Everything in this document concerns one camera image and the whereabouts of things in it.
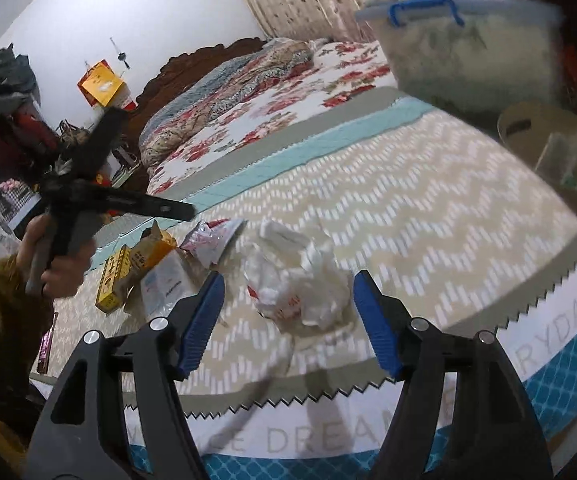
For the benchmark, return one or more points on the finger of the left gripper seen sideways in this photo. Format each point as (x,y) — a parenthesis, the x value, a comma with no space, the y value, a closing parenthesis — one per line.
(152,206)

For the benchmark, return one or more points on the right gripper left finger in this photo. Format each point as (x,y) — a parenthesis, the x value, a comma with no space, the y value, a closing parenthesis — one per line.
(115,411)

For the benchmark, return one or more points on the orange snack bag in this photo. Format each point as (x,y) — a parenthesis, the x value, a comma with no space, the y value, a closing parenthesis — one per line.
(153,245)

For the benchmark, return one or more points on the yellow red carton box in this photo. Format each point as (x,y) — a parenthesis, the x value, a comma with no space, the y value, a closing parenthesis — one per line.
(116,281)

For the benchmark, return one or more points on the red white snack wrapper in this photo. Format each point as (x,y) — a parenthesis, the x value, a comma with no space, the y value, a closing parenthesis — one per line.
(207,241)

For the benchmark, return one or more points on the white plastic bag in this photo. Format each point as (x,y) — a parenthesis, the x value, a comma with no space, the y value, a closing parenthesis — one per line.
(294,277)

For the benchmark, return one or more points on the beige trash bin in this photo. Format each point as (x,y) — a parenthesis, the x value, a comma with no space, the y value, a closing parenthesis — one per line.
(544,137)

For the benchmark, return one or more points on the left hand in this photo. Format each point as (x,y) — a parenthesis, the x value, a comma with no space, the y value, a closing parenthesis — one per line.
(54,256)

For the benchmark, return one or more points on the cluttered shelf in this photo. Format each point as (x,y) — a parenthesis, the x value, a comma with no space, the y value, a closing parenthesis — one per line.
(29,147)

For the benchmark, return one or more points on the folded patterned blanket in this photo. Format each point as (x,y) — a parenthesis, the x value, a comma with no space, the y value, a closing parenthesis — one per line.
(231,83)

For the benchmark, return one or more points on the carved wooden headboard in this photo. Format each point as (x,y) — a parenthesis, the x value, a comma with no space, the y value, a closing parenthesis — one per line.
(178,75)

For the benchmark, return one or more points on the zigzag patterned bed quilt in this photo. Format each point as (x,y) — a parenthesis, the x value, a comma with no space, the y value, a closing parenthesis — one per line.
(445,219)

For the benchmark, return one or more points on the floral bed sheet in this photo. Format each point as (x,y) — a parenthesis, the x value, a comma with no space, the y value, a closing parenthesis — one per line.
(339,71)

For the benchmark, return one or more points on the blue-lid clear storage box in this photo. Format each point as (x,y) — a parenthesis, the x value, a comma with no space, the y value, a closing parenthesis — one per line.
(471,57)

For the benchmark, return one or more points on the yellow red wall calendar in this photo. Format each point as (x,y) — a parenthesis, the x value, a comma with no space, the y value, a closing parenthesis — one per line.
(102,87)

